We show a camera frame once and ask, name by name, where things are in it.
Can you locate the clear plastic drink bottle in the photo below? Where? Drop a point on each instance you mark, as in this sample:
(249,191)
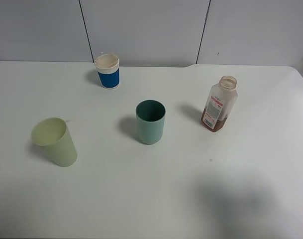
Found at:
(219,103)

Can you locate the blue paper cup white rim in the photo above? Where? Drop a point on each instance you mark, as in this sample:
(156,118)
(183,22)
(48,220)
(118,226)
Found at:
(107,66)

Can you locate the teal green plastic cup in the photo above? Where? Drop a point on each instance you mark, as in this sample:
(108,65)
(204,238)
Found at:
(150,118)

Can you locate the light green plastic cup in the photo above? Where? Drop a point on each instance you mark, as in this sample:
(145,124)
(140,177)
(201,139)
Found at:
(52,136)

